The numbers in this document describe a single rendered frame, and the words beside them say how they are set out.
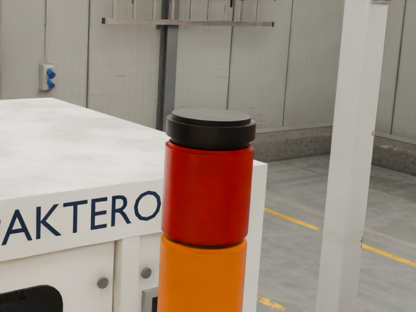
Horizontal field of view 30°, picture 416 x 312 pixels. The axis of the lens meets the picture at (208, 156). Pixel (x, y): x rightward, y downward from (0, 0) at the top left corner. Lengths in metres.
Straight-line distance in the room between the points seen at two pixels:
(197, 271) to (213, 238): 0.02
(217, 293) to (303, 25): 11.02
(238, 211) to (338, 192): 2.65
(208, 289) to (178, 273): 0.02
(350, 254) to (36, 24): 6.27
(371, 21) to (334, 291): 1.06
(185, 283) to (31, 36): 8.45
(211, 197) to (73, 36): 8.70
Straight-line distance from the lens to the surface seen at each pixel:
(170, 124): 0.42
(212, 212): 0.42
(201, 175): 0.41
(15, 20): 8.75
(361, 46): 2.96
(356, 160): 3.03
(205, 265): 0.43
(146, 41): 9.65
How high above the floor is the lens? 2.41
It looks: 12 degrees down
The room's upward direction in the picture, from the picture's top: 3 degrees clockwise
